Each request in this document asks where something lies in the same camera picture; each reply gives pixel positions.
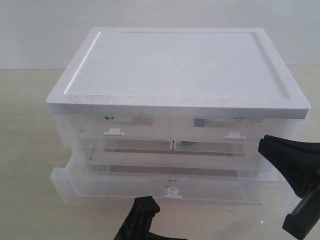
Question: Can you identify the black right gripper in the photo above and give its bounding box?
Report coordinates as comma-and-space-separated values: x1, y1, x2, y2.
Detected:
258, 135, 320, 230

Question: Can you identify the wide clear drawer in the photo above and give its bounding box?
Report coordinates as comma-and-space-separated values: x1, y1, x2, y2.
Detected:
50, 149, 295, 212

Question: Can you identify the white translucent drawer cabinet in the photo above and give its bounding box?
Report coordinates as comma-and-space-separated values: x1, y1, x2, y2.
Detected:
46, 27, 311, 166

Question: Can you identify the top right small drawer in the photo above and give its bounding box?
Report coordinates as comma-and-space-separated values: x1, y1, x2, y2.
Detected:
172, 116, 278, 154

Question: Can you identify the small drawer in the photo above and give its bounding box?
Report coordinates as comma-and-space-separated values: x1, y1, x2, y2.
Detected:
172, 116, 278, 154
74, 113, 174, 151

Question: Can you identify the top left small drawer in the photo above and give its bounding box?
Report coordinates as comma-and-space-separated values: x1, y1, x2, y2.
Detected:
74, 113, 174, 151

